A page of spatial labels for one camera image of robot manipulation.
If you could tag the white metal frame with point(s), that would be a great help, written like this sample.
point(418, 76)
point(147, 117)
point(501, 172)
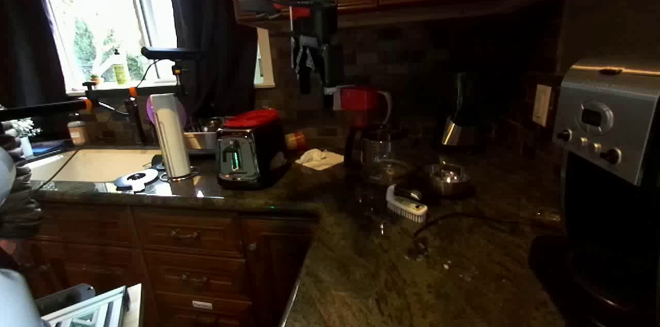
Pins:
point(87, 311)

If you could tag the yellow soap bottle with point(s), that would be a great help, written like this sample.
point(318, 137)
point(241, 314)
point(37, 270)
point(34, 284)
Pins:
point(120, 69)

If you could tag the purple round plate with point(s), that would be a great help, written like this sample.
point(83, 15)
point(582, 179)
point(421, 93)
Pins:
point(181, 113)

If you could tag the red coffee maker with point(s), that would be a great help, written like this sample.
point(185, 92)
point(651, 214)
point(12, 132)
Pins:
point(361, 100)

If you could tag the glass carafe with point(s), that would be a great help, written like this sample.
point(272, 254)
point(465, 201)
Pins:
point(382, 159)

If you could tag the camera on mount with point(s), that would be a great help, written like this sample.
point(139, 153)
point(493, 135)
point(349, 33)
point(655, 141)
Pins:
point(167, 53)

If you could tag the orange cup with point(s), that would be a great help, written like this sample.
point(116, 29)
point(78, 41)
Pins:
point(295, 140)

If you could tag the silver and black coffee machine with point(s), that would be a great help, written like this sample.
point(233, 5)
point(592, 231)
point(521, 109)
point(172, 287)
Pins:
point(608, 162)

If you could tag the black and chrome toaster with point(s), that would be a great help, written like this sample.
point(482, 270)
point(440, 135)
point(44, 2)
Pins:
point(250, 157)

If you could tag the wooden drawer with white label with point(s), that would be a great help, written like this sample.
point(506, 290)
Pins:
point(175, 311)

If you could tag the white scrub brush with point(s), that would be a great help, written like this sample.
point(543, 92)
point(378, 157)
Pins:
point(407, 207)

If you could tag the black and silver kettle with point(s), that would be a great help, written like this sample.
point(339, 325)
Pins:
point(461, 120)

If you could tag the small glass bowl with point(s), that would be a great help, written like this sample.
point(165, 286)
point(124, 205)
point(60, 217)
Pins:
point(449, 178)

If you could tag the window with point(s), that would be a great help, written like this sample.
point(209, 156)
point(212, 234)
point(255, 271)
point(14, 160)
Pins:
point(98, 12)

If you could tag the vase of white flowers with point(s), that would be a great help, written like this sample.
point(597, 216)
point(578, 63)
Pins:
point(25, 133)

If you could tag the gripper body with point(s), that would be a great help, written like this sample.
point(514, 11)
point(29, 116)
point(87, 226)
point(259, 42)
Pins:
point(315, 22)

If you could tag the small jar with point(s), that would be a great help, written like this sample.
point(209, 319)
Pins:
point(77, 132)

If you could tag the white napkin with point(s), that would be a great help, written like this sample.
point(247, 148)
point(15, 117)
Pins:
point(319, 160)

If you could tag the paper towel roll on holder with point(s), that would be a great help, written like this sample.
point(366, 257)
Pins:
point(169, 136)

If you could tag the wall socket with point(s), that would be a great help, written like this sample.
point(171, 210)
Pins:
point(541, 105)

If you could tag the dark curtain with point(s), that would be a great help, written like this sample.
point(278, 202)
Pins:
point(211, 33)
point(26, 28)

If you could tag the wooden cabinet door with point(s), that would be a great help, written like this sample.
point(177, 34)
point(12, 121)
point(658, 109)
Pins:
point(278, 270)

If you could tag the metal tray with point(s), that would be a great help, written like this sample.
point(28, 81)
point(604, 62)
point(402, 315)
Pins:
point(202, 139)

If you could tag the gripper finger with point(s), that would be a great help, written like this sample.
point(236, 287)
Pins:
point(304, 71)
point(329, 84)

